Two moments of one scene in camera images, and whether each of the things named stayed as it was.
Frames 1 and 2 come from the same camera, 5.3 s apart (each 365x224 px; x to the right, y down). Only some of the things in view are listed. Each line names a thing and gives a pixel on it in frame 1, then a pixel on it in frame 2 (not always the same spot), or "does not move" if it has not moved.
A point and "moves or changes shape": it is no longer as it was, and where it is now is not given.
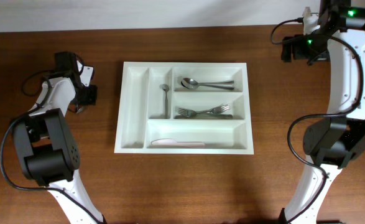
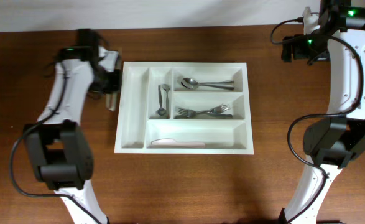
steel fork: x=216 y=110 does not move
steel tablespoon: x=190 y=83 does not move
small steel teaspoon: x=79 y=110 moves or changes shape
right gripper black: x=299 y=51 does not move
